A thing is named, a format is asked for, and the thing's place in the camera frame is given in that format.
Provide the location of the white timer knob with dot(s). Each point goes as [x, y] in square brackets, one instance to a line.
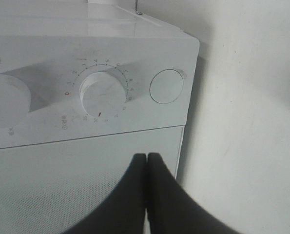
[102, 94]

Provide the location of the round white door button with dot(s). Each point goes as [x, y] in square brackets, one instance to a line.
[166, 86]

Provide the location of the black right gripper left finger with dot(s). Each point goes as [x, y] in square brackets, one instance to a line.
[123, 210]

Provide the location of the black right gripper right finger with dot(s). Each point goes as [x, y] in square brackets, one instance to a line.
[170, 209]

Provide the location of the upper white power knob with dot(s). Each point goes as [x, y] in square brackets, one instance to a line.
[15, 101]

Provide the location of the white microwave oven body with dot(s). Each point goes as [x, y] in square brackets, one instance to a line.
[53, 46]

